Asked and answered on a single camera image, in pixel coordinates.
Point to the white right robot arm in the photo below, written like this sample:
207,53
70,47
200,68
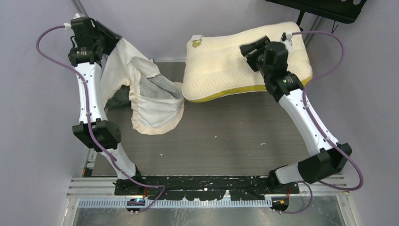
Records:
327,156

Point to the grey pillowcase with cream frill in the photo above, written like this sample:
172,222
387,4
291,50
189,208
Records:
157,103

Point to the black music stand tripod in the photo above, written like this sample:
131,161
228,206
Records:
343,11

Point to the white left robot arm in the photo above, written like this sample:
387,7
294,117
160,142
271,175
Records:
94,130

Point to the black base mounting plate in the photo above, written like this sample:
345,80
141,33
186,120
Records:
204,188

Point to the aluminium frame rail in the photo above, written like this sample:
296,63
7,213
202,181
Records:
91,202

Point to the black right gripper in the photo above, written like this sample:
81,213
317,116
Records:
247,49

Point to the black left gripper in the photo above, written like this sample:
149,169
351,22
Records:
114,39

